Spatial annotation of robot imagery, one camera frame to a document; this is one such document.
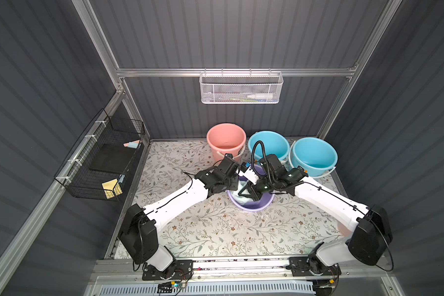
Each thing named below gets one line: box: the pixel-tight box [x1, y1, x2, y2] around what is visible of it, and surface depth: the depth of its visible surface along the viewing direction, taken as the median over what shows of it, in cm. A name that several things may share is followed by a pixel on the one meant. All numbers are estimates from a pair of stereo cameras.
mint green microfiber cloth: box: [230, 185, 254, 205], surface depth 74 cm
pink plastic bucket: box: [206, 122, 247, 164], surface depth 104 cm
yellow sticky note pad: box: [101, 178, 123, 200], surface depth 65 cm
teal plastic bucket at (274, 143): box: [247, 130, 290, 161], surface depth 101 cm
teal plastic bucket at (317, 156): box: [288, 136, 339, 180], surface depth 96 cm
